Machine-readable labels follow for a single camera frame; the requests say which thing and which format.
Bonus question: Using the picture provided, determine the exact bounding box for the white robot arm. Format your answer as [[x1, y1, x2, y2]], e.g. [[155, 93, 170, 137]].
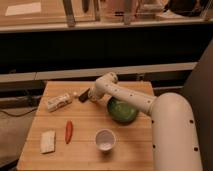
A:
[[89, 72, 203, 171]]

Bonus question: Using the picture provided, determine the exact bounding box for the red chili pepper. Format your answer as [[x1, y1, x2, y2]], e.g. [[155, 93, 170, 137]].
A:
[[65, 121, 73, 144]]

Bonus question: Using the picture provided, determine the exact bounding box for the black eraser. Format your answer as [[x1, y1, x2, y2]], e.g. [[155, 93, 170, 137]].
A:
[[78, 89, 89, 103]]

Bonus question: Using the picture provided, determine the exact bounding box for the black floor cable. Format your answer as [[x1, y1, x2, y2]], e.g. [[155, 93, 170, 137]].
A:
[[0, 106, 38, 118]]

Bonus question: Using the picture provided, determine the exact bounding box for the white folded cloth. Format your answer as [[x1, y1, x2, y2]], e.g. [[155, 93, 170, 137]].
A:
[[40, 131, 56, 154]]

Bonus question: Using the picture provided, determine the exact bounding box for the white paper cup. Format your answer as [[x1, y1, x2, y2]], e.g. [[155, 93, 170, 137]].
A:
[[95, 129, 116, 152]]

